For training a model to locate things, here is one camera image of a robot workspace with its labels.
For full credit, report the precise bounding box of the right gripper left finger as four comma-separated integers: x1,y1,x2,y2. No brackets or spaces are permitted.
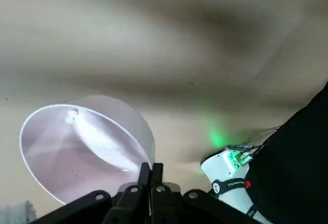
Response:
28,162,151,224

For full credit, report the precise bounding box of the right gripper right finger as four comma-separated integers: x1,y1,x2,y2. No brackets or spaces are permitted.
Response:
150,162,260,224

